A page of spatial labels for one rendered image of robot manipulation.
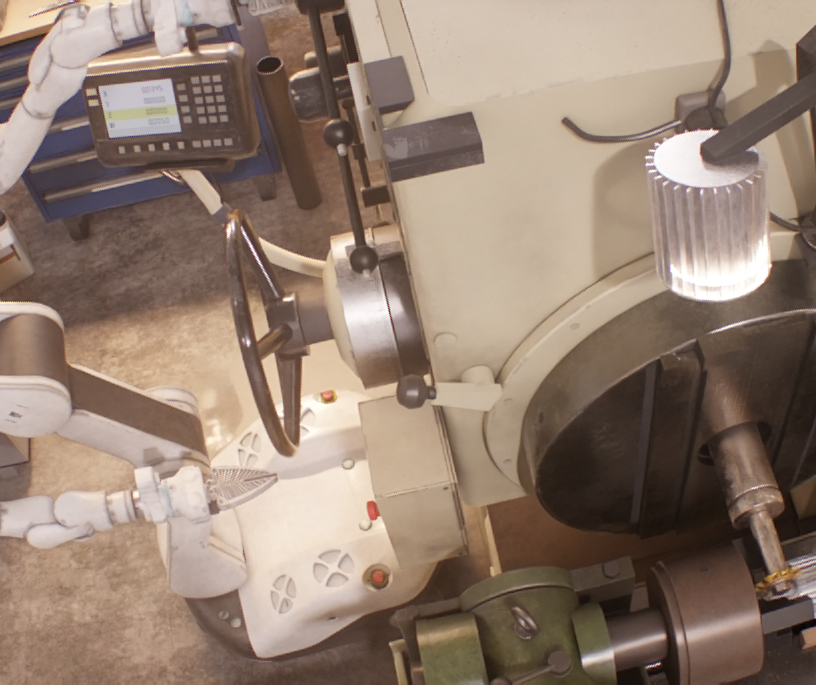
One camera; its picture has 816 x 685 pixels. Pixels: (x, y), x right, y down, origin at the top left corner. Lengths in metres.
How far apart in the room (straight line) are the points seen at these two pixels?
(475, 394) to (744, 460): 0.37
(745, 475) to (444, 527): 0.43
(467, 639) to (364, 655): 1.40
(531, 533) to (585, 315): 0.93
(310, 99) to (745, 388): 0.64
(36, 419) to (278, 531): 0.84
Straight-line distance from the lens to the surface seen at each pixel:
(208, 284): 3.45
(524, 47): 1.13
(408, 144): 1.06
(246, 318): 1.50
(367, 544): 2.50
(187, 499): 2.00
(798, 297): 1.35
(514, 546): 2.19
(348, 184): 1.48
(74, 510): 2.01
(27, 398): 1.95
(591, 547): 2.19
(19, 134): 1.80
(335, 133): 1.25
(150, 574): 3.03
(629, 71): 1.10
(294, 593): 2.55
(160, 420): 2.23
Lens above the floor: 2.63
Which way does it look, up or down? 56 degrees down
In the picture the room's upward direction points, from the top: 15 degrees counter-clockwise
